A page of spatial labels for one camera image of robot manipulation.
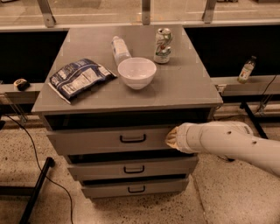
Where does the black left floor cable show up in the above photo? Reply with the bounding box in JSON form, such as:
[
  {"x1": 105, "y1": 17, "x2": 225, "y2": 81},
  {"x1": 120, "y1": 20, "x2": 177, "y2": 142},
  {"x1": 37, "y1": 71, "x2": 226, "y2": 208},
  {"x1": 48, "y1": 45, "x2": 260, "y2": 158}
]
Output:
[{"x1": 2, "y1": 113, "x2": 74, "y2": 224}]

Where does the clear plastic water bottle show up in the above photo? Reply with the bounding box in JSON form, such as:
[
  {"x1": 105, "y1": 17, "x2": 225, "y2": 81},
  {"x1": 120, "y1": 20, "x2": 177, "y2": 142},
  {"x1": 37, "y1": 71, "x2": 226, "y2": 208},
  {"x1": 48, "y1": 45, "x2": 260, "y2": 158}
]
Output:
[{"x1": 111, "y1": 36, "x2": 131, "y2": 65}]

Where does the right metal window post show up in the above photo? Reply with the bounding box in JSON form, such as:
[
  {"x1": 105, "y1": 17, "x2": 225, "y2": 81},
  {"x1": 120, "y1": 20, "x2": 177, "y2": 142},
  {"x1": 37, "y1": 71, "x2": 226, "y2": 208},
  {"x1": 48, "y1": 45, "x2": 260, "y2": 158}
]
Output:
[{"x1": 202, "y1": 0, "x2": 217, "y2": 24}]

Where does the white bowl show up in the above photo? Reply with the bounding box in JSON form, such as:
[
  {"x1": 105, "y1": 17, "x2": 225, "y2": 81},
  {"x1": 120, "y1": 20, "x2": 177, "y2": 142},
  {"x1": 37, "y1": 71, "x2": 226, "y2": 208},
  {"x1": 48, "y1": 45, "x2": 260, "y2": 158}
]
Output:
[{"x1": 117, "y1": 57, "x2": 157, "y2": 90}]

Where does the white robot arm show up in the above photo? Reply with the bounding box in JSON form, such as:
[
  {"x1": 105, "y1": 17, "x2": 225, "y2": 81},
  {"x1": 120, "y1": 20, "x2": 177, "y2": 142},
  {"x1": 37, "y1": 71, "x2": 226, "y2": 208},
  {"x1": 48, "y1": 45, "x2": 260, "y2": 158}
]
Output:
[{"x1": 165, "y1": 121, "x2": 280, "y2": 177}]

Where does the black top drawer handle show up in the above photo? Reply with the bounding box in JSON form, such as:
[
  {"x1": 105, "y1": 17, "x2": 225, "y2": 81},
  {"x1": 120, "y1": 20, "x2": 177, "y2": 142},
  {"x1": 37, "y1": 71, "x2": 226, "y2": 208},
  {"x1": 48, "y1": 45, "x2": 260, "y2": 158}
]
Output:
[{"x1": 119, "y1": 134, "x2": 146, "y2": 144}]

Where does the middle metal window post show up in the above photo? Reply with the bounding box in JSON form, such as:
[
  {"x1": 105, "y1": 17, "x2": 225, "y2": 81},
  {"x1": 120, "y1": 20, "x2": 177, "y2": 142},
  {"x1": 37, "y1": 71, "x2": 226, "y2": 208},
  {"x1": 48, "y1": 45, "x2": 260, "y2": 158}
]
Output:
[{"x1": 142, "y1": 0, "x2": 151, "y2": 25}]

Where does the grey middle drawer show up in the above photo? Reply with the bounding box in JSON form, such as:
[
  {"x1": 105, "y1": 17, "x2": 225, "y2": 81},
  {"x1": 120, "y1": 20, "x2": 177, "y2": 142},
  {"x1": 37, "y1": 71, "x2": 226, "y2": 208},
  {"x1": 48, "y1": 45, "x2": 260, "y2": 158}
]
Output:
[{"x1": 67, "y1": 156, "x2": 198, "y2": 181}]

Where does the metal window post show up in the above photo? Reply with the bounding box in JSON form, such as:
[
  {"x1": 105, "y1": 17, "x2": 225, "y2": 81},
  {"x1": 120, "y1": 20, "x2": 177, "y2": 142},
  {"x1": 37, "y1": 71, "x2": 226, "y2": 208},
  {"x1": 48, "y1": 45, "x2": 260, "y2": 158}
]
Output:
[
  {"x1": 37, "y1": 0, "x2": 56, "y2": 28},
  {"x1": 202, "y1": 0, "x2": 217, "y2": 24},
  {"x1": 142, "y1": 0, "x2": 151, "y2": 25}
]

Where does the left metal window post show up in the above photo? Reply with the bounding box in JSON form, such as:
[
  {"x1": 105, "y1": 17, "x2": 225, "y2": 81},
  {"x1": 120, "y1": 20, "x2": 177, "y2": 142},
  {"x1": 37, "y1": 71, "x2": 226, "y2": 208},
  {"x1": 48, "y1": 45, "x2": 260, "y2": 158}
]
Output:
[{"x1": 37, "y1": 0, "x2": 56, "y2": 28}]

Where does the grey drawer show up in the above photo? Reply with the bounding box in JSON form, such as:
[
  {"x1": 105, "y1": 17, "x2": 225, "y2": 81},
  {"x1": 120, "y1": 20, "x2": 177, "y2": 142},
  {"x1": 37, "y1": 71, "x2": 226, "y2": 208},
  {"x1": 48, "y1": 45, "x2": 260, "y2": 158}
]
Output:
[
  {"x1": 47, "y1": 125, "x2": 172, "y2": 155},
  {"x1": 67, "y1": 156, "x2": 198, "y2": 181},
  {"x1": 81, "y1": 178, "x2": 189, "y2": 199}
]

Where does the green white soda can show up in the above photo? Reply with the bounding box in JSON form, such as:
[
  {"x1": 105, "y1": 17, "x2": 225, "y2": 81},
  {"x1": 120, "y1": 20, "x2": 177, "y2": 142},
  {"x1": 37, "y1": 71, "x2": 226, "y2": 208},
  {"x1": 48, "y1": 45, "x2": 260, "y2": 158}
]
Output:
[{"x1": 154, "y1": 28, "x2": 172, "y2": 64}]

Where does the grey bottom drawer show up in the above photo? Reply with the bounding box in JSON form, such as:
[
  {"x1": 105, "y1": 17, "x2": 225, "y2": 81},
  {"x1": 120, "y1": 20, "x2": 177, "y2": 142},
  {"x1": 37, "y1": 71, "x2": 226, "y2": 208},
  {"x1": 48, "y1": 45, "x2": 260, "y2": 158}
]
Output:
[{"x1": 81, "y1": 178, "x2": 189, "y2": 199}]

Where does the black round tape measure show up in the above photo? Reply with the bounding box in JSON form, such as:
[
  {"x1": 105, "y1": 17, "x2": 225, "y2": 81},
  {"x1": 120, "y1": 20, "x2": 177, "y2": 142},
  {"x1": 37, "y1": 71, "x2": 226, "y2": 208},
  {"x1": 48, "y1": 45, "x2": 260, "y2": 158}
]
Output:
[{"x1": 14, "y1": 79, "x2": 30, "y2": 91}]

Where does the black right wheeled leg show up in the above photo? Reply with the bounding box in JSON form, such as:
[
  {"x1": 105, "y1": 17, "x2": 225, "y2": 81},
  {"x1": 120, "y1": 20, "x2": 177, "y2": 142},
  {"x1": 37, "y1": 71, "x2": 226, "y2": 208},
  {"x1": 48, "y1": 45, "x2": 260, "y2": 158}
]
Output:
[{"x1": 240, "y1": 101, "x2": 268, "y2": 139}]

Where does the black left table leg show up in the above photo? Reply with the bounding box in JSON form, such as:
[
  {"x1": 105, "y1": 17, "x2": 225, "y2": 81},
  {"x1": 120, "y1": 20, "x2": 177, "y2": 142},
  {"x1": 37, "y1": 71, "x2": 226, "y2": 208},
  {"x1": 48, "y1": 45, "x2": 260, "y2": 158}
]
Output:
[{"x1": 0, "y1": 157, "x2": 55, "y2": 224}]

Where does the grey drawer cabinet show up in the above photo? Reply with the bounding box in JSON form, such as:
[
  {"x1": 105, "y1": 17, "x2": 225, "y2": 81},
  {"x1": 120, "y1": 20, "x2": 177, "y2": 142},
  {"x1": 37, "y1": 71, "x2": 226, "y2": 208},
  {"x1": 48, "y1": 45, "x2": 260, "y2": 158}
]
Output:
[{"x1": 32, "y1": 25, "x2": 222, "y2": 187}]

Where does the grey top drawer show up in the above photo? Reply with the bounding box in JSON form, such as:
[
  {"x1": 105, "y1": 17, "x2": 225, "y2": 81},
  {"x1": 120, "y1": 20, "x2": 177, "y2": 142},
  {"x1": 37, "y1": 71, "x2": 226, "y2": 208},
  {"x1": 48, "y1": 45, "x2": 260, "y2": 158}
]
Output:
[{"x1": 47, "y1": 125, "x2": 172, "y2": 155}]

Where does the blue white chip bag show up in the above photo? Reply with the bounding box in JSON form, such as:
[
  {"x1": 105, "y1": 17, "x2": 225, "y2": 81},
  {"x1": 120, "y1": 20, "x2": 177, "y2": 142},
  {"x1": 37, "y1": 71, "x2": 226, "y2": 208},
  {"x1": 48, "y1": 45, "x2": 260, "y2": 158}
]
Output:
[{"x1": 48, "y1": 59, "x2": 116, "y2": 103}]

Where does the green bottle on ledge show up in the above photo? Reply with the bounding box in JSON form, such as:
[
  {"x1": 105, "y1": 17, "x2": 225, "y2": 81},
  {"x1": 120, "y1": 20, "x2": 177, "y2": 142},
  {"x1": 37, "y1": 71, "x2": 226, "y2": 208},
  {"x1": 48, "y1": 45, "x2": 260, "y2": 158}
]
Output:
[{"x1": 237, "y1": 56, "x2": 256, "y2": 84}]

